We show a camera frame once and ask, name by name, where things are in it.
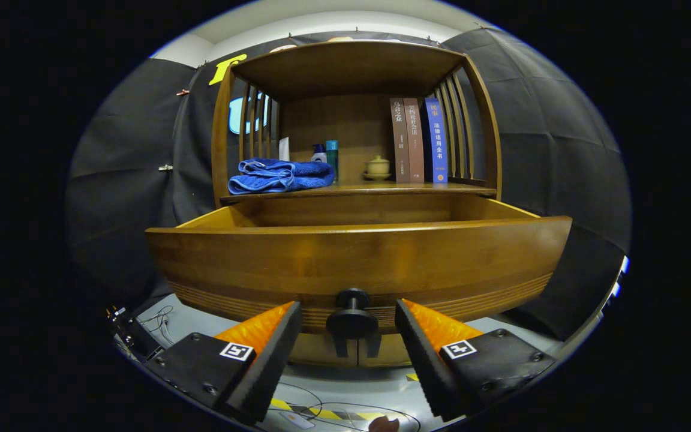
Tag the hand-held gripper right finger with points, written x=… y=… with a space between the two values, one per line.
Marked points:
x=429 y=366

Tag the dark brown book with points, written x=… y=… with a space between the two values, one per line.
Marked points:
x=399 y=144

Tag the wooden countertop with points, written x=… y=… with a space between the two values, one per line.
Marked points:
x=381 y=189

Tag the white card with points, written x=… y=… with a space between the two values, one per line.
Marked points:
x=284 y=150

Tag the folded blue towel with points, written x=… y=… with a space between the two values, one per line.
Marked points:
x=279 y=177

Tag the wooden cabinet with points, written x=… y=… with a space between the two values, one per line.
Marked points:
x=345 y=72

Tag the black backdrop cloth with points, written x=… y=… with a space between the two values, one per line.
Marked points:
x=549 y=156

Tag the white lotion bottle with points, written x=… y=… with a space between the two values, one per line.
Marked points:
x=319 y=156

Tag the blue book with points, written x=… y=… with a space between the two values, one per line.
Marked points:
x=438 y=144

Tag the beige lidded ceramic cup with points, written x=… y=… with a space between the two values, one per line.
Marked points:
x=377 y=167

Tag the wooden cabinet door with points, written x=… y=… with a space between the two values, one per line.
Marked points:
x=390 y=354
x=312 y=351

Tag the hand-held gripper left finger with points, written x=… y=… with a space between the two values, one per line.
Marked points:
x=267 y=366

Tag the yellow black floor tape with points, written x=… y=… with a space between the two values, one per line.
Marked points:
x=327 y=414

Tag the teal bottle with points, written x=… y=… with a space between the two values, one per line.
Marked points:
x=332 y=157

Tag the reddish brown book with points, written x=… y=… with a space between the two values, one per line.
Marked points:
x=414 y=144

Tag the wooden drawer with black knob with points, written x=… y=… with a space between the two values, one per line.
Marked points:
x=321 y=258

